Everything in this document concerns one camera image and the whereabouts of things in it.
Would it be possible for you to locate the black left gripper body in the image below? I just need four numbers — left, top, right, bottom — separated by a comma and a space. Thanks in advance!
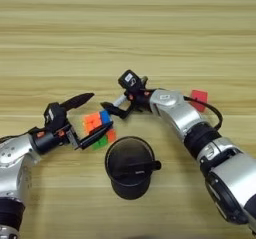
31, 124, 81, 156

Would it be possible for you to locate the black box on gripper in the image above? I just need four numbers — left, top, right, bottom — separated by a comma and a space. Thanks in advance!
117, 69, 144, 92
43, 102, 69, 132

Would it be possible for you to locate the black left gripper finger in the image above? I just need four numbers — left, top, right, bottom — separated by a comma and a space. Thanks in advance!
75, 121, 114, 151
59, 92, 95, 112

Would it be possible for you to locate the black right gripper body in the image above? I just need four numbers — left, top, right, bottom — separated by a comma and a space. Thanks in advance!
125, 88, 154, 113

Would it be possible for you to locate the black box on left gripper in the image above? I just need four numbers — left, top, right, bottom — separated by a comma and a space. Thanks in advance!
43, 102, 69, 132

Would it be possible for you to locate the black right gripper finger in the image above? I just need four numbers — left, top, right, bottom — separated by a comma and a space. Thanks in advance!
139, 76, 150, 88
99, 101, 133, 120

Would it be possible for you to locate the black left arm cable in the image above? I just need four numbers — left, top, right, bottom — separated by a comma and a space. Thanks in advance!
0, 126, 40, 142

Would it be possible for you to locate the black pen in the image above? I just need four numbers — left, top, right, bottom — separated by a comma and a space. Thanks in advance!
113, 160, 162, 179

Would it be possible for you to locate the multicolour puzzle cube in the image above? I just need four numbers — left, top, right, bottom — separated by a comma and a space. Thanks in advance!
82, 110, 118, 151

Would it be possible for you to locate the black mesh pen cup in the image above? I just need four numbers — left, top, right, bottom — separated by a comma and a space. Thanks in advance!
104, 136, 163, 201

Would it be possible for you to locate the red cube block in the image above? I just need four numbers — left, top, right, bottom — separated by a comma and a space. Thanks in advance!
190, 89, 209, 113

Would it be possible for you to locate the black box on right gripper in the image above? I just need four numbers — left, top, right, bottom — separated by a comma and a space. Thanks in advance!
117, 69, 144, 92

